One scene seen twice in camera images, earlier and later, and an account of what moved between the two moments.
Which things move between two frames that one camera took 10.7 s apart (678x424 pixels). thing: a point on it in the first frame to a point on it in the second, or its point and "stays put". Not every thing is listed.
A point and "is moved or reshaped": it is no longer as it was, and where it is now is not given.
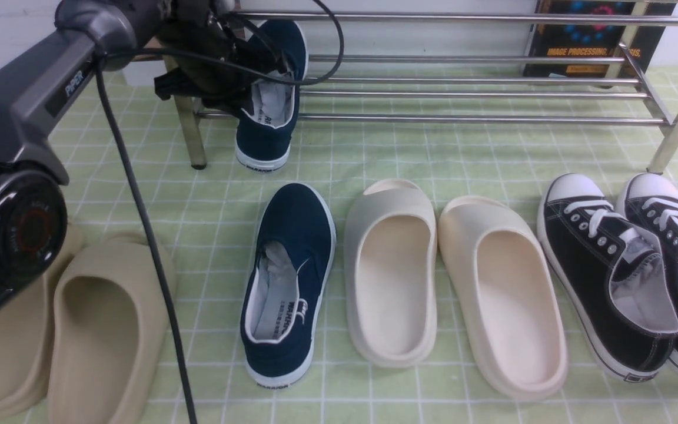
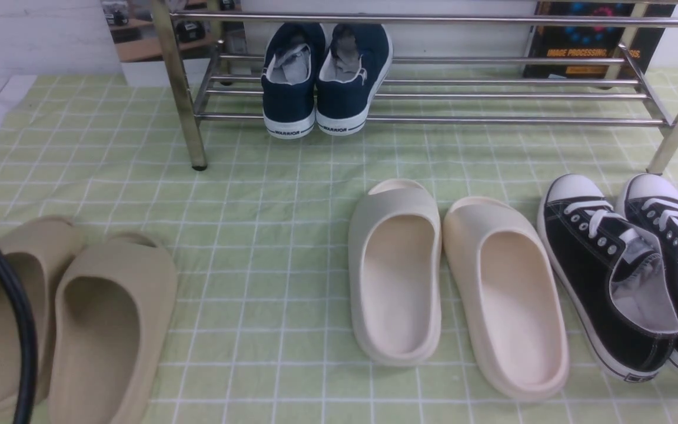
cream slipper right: x=509 y=287 stays put
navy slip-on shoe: x=289 y=274 to x=351 y=69
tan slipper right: x=109 y=328 stays put
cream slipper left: x=390 y=271 stays put
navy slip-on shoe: x=263 y=137 is moved or reshaped
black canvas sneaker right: x=655 y=205 stays put
